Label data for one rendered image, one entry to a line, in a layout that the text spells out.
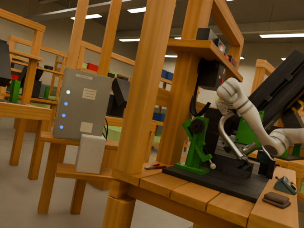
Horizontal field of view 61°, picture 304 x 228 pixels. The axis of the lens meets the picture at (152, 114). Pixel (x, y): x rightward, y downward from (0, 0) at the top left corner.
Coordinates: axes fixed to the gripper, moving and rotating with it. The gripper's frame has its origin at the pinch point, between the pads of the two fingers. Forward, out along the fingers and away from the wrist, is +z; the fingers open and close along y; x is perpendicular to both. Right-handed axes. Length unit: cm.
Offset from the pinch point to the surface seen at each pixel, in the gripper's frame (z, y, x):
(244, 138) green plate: 8.6, -14.0, 3.2
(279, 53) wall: 846, 388, -327
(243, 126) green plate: 8.9, -7.7, 0.3
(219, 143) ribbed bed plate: 11.2, -9.1, 16.4
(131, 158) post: -46, -11, 49
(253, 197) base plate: -27, -43, 15
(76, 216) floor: 80, 12, 170
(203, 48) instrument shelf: -30.3, 25.5, -1.3
